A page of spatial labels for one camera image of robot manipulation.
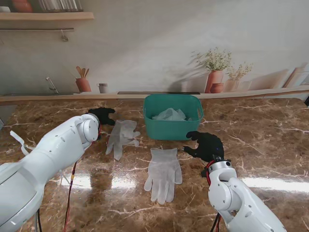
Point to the row of glass jars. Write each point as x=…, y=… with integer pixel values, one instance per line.
x=60, y=6

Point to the grey mug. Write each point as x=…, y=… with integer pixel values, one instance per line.
x=103, y=88

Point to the long wooden ledge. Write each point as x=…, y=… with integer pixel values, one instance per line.
x=72, y=96

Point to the wooden wall shelf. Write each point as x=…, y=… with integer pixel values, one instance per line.
x=48, y=16

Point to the terracotta pot on shelf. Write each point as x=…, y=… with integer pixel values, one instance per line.
x=23, y=6

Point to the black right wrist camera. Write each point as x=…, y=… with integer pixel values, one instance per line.
x=204, y=172

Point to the teal plastic basket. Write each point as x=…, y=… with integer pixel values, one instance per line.
x=171, y=130

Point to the metal wall rail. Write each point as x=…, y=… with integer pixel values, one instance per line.
x=36, y=29

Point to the white zip tie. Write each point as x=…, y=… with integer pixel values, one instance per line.
x=18, y=139

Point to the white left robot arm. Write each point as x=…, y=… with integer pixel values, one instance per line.
x=48, y=157

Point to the white bowl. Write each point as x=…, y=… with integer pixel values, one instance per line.
x=4, y=9

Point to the leaning wooden board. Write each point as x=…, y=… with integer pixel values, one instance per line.
x=299, y=77

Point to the glass vase with flowers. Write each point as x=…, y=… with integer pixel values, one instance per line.
x=231, y=85

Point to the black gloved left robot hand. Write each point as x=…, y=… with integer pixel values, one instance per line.
x=102, y=114

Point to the tall terracotta vase with plant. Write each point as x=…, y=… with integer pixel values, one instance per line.
x=214, y=81

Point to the small round terracotta pot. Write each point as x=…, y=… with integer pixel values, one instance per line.
x=216, y=88

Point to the metal faucet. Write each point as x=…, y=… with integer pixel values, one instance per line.
x=51, y=84

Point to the metal rail hook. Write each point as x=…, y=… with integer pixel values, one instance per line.
x=62, y=33

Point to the terracotta utensil pot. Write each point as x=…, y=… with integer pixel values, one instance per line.
x=83, y=85

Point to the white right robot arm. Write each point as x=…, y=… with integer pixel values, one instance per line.
x=231, y=193

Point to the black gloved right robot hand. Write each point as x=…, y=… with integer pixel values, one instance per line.
x=210, y=147

